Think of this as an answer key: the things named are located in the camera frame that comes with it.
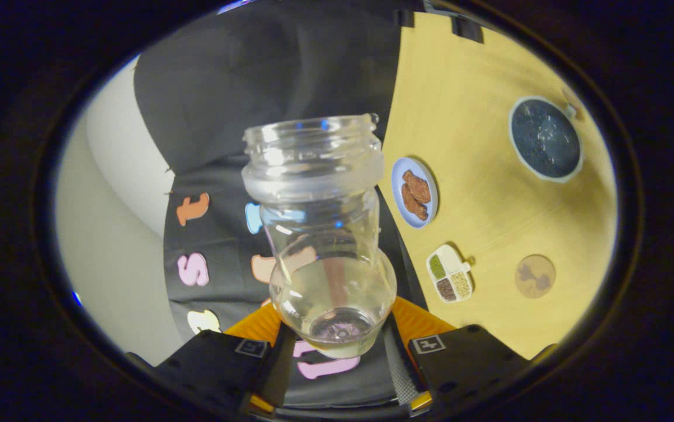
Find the clear glass bottle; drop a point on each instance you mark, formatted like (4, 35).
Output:
(313, 176)

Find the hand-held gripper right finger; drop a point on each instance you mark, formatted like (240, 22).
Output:
(398, 375)

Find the dark blue speckled cup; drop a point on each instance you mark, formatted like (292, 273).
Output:
(545, 138)

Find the round brown coaster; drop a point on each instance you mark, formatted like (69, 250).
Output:
(535, 276)

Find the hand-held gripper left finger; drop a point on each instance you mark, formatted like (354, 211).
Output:
(278, 369)

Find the white divided grain dish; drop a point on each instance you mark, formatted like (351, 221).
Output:
(449, 274)

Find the black table edge clip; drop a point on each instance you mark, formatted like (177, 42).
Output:
(405, 17)
(467, 29)

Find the light blue plate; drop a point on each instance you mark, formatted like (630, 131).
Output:
(398, 214)

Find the brown meat slice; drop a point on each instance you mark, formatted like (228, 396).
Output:
(418, 186)
(414, 206)

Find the wooden table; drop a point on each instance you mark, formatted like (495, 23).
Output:
(477, 223)

